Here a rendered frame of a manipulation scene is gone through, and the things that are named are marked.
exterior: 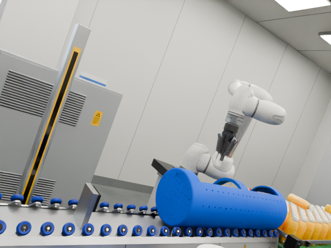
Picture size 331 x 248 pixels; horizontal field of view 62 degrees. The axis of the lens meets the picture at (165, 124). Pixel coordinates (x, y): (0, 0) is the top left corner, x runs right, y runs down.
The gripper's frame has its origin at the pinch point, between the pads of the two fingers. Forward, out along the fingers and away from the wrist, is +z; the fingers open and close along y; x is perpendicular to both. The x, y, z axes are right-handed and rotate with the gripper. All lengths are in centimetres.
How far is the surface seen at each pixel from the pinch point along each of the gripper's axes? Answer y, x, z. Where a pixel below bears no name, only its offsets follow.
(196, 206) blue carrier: 12.8, -18.4, 21.3
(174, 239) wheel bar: 9.7, -21.7, 40.0
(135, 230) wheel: 10, -45, 36
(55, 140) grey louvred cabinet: -154, -39, 45
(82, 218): 3, -66, 35
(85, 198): -1, -66, 28
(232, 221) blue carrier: 12.0, 13.2, 28.6
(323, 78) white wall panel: -214, 473, -187
